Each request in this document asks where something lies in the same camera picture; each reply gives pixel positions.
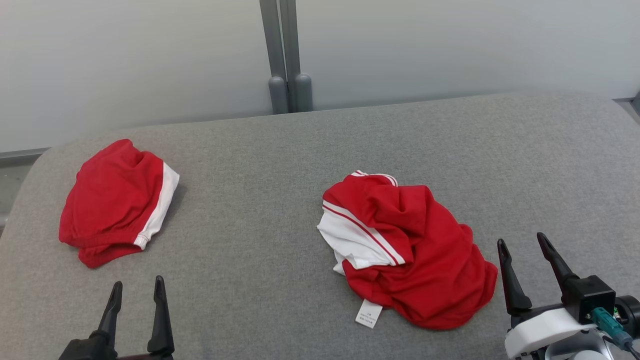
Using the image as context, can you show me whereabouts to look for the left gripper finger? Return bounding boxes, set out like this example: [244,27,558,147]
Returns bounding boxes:
[147,276,175,355]
[91,281,123,346]

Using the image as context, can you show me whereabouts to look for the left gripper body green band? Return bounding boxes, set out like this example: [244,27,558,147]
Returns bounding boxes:
[59,336,175,360]

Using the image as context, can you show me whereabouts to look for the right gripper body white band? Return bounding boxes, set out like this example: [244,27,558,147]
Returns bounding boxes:
[504,302,598,360]

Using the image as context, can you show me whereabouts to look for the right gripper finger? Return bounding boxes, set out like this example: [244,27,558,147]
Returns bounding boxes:
[497,239,533,316]
[537,232,581,302]

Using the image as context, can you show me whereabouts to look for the red white basketball jersey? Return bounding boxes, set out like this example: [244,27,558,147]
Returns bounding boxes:
[316,170,499,331]

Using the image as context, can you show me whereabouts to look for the red shorts white stripes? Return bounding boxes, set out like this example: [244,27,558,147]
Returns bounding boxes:
[58,139,180,269]

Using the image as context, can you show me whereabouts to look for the grey fabric sofa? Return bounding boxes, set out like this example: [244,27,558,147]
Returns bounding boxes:
[0,92,640,360]

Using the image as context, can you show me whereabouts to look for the right black cable teal plug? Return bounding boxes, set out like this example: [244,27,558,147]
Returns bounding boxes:
[590,307,640,360]

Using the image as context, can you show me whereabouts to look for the grey metal post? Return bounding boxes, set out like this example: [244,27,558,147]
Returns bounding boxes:
[259,0,290,115]
[279,0,314,113]

